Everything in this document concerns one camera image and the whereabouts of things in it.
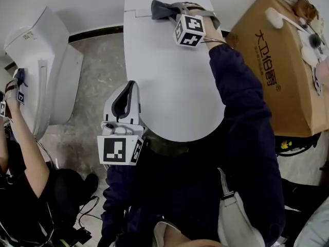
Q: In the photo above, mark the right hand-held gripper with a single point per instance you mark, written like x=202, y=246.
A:
x=190, y=30

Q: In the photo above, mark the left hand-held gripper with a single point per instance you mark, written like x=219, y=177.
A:
x=114, y=150

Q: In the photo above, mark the gray wiping cloth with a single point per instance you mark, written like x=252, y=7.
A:
x=160, y=10

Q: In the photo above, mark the white toilet lid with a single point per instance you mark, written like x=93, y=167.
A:
x=167, y=86

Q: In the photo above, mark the person's right forearm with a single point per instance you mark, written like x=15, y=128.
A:
x=231, y=73

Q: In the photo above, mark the person's left forearm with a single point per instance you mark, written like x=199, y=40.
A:
x=118, y=186

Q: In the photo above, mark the white smart toilet body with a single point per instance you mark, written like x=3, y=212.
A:
x=144, y=0

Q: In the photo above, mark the white toilet with tank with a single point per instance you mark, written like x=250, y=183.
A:
x=59, y=73

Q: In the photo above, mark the person's right hand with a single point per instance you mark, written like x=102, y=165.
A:
x=199, y=11

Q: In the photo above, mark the person's navy jacket torso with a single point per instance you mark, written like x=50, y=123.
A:
x=180, y=184

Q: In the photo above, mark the white round object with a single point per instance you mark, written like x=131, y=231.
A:
x=273, y=18

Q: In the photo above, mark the black floor box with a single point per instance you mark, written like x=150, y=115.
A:
x=81, y=235

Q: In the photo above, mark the white round pad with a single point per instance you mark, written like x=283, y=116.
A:
x=308, y=55

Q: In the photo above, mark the black fluffy ball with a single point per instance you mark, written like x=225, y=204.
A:
x=314, y=40

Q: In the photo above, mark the large printed cardboard box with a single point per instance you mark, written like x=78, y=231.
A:
x=288, y=99

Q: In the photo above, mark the person's bare neck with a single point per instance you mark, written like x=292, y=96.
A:
x=190, y=238

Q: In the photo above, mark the pink bottle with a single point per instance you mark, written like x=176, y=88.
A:
x=324, y=69

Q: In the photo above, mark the small yellow object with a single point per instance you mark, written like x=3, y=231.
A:
x=285, y=145

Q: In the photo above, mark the black floor bag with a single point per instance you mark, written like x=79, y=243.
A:
x=300, y=141

